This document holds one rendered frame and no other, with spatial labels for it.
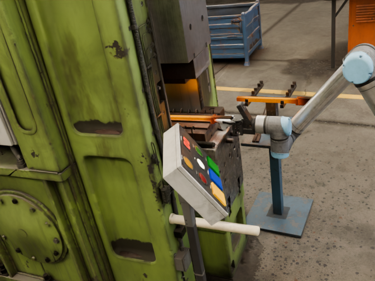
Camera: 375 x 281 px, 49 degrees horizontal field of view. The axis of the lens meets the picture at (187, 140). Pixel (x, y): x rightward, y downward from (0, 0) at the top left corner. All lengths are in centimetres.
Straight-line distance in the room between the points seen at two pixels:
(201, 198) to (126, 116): 53
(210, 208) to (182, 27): 78
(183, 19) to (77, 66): 51
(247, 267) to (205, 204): 122
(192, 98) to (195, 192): 103
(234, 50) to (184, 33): 411
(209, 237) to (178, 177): 105
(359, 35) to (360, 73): 370
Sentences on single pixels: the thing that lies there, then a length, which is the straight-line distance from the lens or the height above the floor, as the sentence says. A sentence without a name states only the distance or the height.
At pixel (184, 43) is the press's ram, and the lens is 184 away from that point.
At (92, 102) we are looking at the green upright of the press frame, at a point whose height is 126.
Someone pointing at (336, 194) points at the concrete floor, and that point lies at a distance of 323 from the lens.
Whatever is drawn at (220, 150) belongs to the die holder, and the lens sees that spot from 212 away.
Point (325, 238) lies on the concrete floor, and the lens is 287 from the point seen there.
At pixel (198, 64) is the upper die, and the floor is 132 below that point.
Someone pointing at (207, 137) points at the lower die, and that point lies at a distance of 209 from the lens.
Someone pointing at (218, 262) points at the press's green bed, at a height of 13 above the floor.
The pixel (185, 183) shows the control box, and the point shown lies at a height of 113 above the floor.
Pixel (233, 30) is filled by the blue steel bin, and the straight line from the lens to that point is 585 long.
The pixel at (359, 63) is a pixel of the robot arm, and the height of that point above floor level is 133.
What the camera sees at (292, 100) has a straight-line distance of 240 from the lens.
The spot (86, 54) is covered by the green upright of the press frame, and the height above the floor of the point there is 148.
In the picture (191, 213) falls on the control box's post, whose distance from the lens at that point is 172.
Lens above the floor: 193
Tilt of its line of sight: 28 degrees down
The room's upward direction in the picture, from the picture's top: 10 degrees counter-clockwise
